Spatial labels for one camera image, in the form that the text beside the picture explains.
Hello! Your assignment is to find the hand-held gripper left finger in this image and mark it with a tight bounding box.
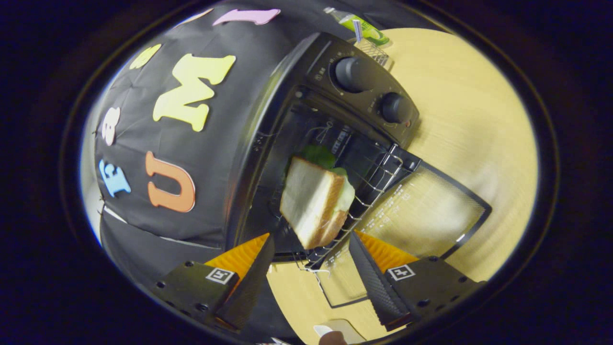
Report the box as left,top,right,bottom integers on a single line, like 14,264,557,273
152,234,276,332

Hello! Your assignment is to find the metal oven wire rack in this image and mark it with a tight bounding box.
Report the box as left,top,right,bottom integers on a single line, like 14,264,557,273
268,143,409,270

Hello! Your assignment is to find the sandwich with lettuce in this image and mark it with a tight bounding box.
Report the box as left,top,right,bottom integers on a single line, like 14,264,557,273
280,144,356,251

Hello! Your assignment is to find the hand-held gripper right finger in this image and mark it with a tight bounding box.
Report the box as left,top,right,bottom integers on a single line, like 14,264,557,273
349,231,486,331

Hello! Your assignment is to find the clear bottle with green label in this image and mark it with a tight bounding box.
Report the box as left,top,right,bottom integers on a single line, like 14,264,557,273
323,7,390,46

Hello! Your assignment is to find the white rectangular food tray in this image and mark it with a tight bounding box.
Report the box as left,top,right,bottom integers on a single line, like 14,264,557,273
313,319,367,345

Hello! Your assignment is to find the small metal wire basket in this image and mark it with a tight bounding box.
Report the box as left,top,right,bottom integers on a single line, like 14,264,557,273
352,38,394,69

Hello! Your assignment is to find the white string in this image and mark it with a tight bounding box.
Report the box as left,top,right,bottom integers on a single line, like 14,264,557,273
296,264,332,278

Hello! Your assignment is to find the black toaster oven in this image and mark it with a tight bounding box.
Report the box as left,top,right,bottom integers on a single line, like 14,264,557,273
225,32,493,308

